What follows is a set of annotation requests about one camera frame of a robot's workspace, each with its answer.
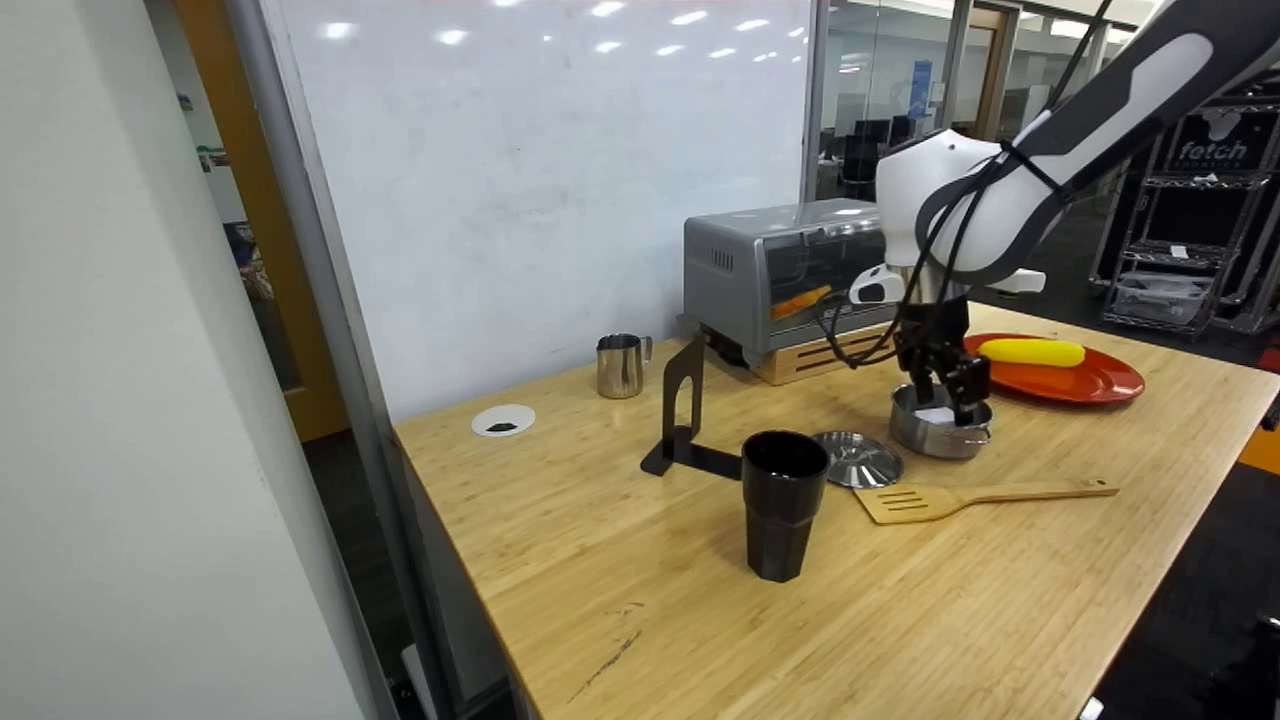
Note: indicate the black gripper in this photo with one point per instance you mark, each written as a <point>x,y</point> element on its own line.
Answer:
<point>935,331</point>

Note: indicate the small white box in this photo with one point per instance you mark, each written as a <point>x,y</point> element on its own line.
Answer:
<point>936,418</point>

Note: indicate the silver pot lid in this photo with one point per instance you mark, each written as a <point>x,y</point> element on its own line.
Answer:
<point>865,463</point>

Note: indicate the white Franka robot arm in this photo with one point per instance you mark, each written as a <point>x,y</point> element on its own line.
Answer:
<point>960,200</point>

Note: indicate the silver metal pot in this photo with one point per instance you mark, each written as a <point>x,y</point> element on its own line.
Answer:
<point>943,443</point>

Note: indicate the yellow corn cob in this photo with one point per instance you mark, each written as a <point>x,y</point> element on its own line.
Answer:
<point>1042,354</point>

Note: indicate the wooden slotted spatula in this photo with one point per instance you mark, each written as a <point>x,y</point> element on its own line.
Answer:
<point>921,502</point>

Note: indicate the wooden toaster stand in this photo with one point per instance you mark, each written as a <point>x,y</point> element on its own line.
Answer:
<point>813,360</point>

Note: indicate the orange plate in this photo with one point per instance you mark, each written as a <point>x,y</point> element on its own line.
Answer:
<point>1080,386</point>

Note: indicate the black plastic cup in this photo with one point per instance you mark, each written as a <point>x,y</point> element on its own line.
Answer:
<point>784,514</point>

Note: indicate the silver toaster oven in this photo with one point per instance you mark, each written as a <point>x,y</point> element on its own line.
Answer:
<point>745,283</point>

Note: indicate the black metal bookend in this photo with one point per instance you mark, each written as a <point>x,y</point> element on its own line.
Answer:
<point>682,403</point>

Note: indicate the black equipment rack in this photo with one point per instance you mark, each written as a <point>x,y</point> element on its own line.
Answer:
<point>1184,265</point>

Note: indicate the small silver metal cup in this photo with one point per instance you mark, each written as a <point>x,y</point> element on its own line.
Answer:
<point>617,367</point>

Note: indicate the white glass board panel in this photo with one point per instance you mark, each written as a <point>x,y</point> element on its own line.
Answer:
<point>562,200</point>

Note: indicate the orange wooden door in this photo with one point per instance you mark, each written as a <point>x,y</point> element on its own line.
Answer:
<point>301,386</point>

